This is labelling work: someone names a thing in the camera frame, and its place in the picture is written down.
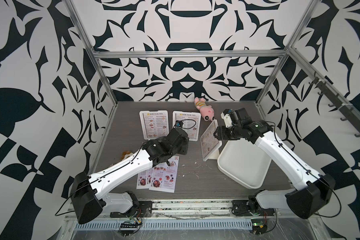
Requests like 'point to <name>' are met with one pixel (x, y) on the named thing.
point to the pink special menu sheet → (149, 176)
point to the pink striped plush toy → (206, 111)
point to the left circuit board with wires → (127, 228)
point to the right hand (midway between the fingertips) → (217, 131)
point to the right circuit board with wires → (259, 226)
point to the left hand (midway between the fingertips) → (183, 139)
